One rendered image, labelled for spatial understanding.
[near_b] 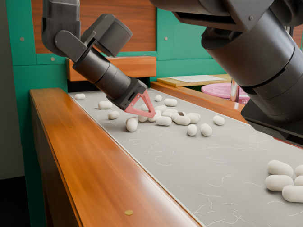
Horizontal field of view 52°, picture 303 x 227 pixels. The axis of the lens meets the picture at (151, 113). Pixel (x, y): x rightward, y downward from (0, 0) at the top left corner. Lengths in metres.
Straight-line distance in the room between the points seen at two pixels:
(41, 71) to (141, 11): 0.40
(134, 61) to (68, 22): 0.52
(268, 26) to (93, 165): 0.28
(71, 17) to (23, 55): 0.49
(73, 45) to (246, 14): 0.40
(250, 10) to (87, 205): 0.23
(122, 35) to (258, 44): 0.40
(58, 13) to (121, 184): 0.33
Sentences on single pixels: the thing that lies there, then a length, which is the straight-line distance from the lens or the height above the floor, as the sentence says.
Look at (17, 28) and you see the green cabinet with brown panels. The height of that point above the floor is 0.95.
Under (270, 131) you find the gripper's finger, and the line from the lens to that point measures 0.33.
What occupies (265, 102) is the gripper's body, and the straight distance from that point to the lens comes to 0.28.
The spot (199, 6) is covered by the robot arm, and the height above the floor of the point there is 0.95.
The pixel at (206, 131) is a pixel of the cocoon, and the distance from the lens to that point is 0.60.
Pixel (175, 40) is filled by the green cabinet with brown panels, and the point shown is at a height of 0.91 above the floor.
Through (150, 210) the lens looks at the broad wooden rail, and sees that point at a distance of 0.32.
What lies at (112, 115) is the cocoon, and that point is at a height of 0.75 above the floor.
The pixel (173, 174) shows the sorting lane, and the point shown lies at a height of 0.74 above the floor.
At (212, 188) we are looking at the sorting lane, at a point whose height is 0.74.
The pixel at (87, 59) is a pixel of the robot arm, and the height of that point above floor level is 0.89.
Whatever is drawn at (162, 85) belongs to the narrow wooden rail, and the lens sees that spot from 1.06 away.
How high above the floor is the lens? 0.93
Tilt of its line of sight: 14 degrees down
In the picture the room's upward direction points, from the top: straight up
